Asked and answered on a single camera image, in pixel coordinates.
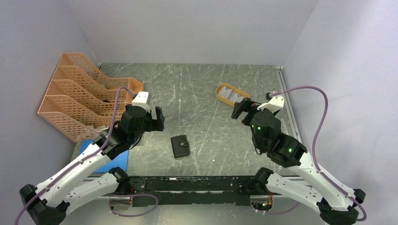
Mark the orange mesh file organizer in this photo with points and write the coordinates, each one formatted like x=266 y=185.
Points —
x=79 y=100

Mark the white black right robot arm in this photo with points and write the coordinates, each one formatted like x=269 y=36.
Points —
x=335 y=202

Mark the white card in tray left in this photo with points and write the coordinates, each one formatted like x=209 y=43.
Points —
x=225 y=92

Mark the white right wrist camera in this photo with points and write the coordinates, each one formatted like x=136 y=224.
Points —
x=274 y=105

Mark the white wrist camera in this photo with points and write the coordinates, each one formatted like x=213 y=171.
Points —
x=142 y=99
x=274 y=105

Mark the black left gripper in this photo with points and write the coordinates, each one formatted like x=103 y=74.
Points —
x=155 y=124

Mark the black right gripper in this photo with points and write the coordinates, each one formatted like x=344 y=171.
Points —
x=244 y=105

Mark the orange oval tray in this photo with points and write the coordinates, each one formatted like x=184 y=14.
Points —
x=236 y=90

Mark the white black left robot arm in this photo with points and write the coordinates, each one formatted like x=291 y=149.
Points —
x=49 y=202

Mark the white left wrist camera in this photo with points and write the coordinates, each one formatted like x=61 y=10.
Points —
x=142 y=99

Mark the black leather card holder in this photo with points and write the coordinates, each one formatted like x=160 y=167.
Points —
x=180 y=146

